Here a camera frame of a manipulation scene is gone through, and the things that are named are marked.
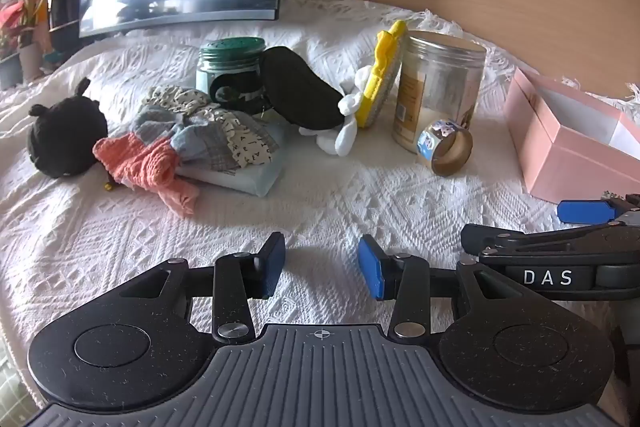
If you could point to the green lidded jar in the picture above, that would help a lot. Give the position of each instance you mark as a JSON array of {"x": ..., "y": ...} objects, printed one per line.
[{"x": 225, "y": 72}]

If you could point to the light blue folded cloth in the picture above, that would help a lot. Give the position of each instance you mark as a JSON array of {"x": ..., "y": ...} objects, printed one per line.
[{"x": 250, "y": 182}]

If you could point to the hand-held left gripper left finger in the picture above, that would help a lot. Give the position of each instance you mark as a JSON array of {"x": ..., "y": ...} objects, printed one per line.
[{"x": 272, "y": 267}]

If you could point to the pink box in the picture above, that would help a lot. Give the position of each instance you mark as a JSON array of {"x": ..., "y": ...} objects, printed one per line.
[{"x": 560, "y": 157}]

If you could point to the black bag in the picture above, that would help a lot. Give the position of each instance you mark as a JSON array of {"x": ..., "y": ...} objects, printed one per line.
[{"x": 62, "y": 7}]

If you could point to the orange cloth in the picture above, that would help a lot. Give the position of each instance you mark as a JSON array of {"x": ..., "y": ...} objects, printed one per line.
[{"x": 145, "y": 162}]

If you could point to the white soft toy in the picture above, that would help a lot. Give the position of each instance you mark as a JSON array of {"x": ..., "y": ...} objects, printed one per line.
[{"x": 342, "y": 139}]

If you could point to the red flowering potted plant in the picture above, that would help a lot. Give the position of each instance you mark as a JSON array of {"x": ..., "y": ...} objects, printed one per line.
[{"x": 15, "y": 17}]

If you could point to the clear plastic jar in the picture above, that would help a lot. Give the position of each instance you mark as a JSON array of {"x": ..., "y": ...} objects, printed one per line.
[{"x": 440, "y": 82}]

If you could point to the yellow brush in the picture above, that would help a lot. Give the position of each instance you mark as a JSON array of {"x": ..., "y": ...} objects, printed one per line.
[{"x": 375, "y": 92}]

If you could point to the white textured bedspread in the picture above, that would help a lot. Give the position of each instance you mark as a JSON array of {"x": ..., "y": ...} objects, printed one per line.
[{"x": 350, "y": 197}]

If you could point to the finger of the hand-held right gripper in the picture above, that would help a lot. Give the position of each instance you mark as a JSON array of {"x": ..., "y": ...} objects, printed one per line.
[
  {"x": 585, "y": 210},
  {"x": 480, "y": 237}
]

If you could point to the grey checked cloth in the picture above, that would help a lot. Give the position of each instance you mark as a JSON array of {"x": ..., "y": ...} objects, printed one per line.
[{"x": 200, "y": 142}]

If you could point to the black plush toy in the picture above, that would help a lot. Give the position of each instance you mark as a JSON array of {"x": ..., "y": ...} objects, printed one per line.
[{"x": 65, "y": 132}]

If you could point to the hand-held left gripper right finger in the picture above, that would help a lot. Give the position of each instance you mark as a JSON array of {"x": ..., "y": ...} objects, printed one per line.
[{"x": 370, "y": 274}]

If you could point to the black eye mask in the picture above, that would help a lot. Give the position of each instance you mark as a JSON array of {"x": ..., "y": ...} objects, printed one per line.
[{"x": 300, "y": 92}]

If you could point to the printed tape roll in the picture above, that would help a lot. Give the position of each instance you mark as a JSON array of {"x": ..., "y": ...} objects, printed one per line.
[{"x": 430, "y": 142}]

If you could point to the white printed cloth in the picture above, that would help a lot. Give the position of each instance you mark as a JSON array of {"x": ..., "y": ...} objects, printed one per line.
[{"x": 250, "y": 147}]

